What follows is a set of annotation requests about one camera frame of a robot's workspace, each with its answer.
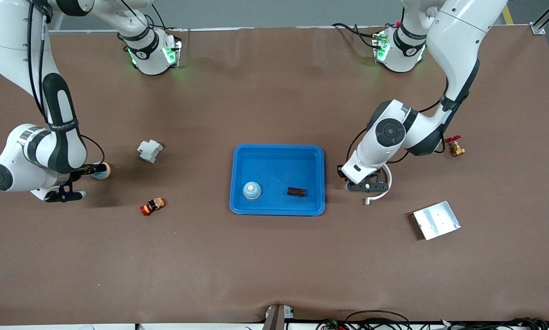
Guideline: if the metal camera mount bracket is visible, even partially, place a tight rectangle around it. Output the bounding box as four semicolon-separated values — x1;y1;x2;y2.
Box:
262;304;296;330

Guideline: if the black cable bundle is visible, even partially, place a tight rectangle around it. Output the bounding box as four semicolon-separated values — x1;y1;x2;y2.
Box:
316;310;549;330

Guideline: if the red and yellow push button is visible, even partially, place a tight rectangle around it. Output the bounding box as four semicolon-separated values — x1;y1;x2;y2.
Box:
140;198;166;216

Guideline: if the brass valve with red handle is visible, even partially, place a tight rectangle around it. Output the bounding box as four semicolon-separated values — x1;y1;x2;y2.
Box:
445;136;466;157

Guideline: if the black base cable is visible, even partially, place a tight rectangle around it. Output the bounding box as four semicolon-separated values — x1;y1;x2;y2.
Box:
148;5;183;33
332;22;377;49

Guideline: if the blue plastic tray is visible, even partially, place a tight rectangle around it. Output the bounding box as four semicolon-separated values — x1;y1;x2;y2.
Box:
229;144;326;216

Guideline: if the white circuit breaker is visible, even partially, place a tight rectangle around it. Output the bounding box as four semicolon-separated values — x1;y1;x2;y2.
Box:
137;139;164;164

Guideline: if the aluminium frame profile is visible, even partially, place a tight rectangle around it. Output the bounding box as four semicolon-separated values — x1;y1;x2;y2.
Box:
529;0;549;35

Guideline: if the silver metal box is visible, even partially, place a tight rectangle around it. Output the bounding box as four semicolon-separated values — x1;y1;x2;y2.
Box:
412;201;461;241

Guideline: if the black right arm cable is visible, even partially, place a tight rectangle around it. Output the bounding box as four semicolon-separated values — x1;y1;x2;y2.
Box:
26;0;106;168

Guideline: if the white curved plastic bracket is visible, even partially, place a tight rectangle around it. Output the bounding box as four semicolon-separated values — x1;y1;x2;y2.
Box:
365;163;393;205

